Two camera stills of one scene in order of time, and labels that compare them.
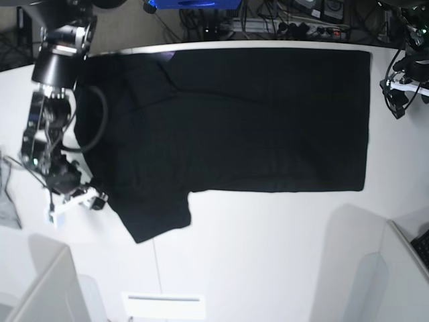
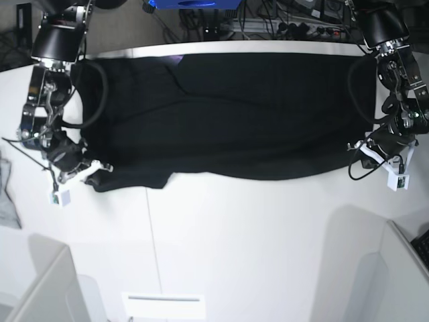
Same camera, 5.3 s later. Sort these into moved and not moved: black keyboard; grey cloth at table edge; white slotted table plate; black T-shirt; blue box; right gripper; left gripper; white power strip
Moved: black T-shirt; left gripper; right gripper
Not moved: white power strip; grey cloth at table edge; black keyboard; white slotted table plate; blue box
